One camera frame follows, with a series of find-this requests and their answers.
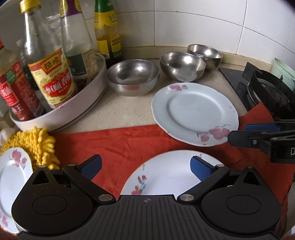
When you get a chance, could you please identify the large steel bowl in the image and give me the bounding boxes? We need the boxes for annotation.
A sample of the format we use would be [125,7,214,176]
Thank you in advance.
[107,59,160,97]

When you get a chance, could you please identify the light green container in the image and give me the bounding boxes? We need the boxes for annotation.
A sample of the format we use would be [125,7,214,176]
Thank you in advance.
[271,58,295,92]

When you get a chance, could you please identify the large floral white plate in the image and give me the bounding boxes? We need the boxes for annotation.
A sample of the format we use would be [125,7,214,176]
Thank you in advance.
[121,150,221,197]

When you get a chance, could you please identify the red cloth mat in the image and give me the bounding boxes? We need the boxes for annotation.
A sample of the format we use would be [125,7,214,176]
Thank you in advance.
[51,102,295,229]

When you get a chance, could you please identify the red label soy sauce bottle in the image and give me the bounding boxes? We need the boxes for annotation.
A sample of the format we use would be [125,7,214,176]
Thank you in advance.
[1,43,44,121]

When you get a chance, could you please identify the white oval ceramic dish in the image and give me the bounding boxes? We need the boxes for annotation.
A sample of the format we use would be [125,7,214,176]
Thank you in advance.
[9,53,107,132]

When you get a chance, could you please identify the yellow chenille mop cloth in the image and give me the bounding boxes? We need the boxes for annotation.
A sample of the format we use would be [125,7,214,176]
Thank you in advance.
[1,127,60,170]

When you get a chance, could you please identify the yellow label vinegar bottle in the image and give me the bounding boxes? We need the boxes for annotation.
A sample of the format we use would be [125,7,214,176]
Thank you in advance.
[20,1,77,109]

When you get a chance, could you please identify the yellow label oil bottle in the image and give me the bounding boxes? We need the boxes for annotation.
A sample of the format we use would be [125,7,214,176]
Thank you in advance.
[94,0,122,68]

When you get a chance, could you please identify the green label clear bottle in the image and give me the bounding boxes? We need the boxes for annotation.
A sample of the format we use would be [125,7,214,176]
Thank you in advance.
[60,1,98,86]

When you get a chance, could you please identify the white garlic bulb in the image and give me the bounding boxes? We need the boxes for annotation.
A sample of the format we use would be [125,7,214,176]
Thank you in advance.
[0,128,15,147]

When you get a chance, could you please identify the pink flower plate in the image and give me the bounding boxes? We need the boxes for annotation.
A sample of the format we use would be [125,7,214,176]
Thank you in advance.
[0,147,33,234]
[151,83,239,147]

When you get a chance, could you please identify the black gas stove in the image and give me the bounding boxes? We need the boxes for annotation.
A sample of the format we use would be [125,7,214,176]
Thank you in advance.
[219,62,294,121]

